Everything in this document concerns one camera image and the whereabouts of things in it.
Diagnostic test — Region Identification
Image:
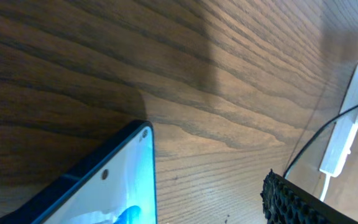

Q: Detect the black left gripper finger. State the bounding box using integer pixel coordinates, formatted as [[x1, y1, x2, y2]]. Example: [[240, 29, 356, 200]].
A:
[[260, 170, 358, 224]]

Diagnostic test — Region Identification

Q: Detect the black USB charging cable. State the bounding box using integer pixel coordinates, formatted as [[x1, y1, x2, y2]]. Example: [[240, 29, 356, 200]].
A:
[[283, 98, 358, 179]]

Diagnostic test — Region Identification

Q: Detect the blue Galaxy smartphone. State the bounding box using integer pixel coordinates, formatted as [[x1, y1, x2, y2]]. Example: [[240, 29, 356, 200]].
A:
[[0, 120, 158, 224]]

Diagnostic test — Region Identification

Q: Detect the white power strip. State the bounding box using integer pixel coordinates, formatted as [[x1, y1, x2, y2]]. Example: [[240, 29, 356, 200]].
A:
[[319, 65, 358, 177]]

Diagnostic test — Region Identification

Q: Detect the white power strip cord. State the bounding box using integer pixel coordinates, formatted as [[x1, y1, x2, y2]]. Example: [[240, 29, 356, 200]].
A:
[[318, 172, 332, 202]]

